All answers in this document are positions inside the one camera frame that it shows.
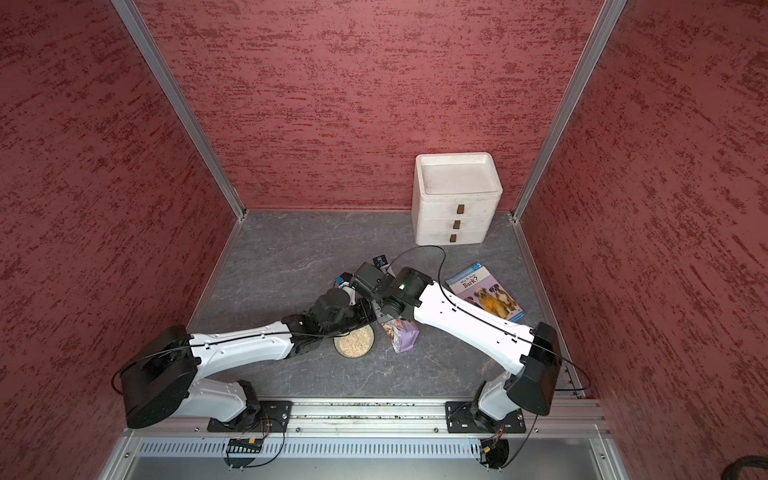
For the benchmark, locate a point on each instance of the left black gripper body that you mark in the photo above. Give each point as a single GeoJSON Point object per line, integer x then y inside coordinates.
{"type": "Point", "coordinates": [355, 316]}

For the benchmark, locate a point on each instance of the white green patterned bowl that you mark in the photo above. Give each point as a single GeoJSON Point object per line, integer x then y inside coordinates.
{"type": "Point", "coordinates": [354, 343]}

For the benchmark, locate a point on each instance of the purple oats bag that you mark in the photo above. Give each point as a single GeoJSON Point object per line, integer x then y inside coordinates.
{"type": "Point", "coordinates": [403, 334]}

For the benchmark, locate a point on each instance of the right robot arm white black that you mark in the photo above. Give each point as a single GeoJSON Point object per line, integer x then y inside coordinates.
{"type": "Point", "coordinates": [530, 356]}

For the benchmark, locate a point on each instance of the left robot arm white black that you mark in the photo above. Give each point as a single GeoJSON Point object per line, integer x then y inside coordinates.
{"type": "Point", "coordinates": [172, 375]}

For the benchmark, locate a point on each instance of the oats in bowl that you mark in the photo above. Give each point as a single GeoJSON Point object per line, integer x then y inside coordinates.
{"type": "Point", "coordinates": [354, 343]}

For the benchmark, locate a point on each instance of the dog picture booklet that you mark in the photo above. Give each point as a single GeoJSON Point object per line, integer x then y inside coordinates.
{"type": "Point", "coordinates": [476, 285]}

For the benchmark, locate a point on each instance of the white three-drawer storage box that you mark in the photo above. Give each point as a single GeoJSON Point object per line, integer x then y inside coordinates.
{"type": "Point", "coordinates": [455, 198]}

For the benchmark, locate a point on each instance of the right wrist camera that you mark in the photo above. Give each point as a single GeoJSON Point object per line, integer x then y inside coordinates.
{"type": "Point", "coordinates": [380, 262]}

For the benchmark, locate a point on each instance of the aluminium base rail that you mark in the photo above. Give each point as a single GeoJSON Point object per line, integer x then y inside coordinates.
{"type": "Point", "coordinates": [385, 428]}

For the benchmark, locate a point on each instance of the right aluminium corner post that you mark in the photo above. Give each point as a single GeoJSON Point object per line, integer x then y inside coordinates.
{"type": "Point", "coordinates": [604, 25]}

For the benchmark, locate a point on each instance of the aluminium corner post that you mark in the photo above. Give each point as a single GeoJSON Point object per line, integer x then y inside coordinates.
{"type": "Point", "coordinates": [604, 25]}
{"type": "Point", "coordinates": [138, 30]}

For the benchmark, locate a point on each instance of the left aluminium corner post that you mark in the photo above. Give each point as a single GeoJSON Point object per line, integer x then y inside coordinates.
{"type": "Point", "coordinates": [138, 30]}

